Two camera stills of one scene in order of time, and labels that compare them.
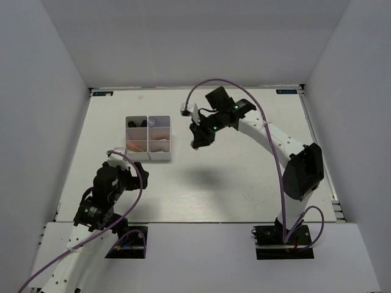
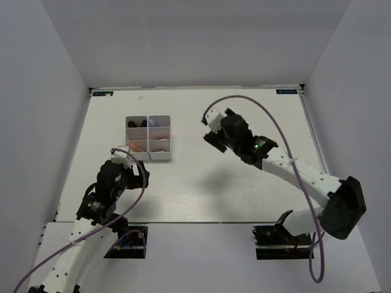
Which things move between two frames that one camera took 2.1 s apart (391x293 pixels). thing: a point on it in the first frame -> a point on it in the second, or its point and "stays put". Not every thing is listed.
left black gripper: x=135 y=182 stays put
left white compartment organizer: x=136 y=130 stays put
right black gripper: x=201 y=138 -> x=215 y=140
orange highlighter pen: x=131 y=144 stays put
